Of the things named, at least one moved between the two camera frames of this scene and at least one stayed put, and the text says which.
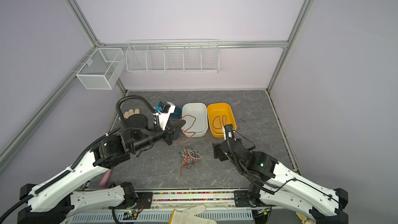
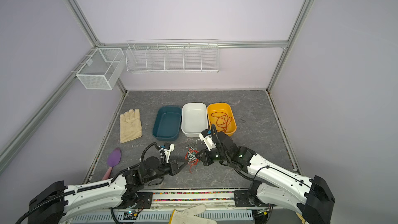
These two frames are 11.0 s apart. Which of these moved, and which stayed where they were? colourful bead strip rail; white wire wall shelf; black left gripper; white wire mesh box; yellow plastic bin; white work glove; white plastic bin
Moved: black left gripper
Stayed: white wire wall shelf; white work glove; yellow plastic bin; white plastic bin; colourful bead strip rail; white wire mesh box
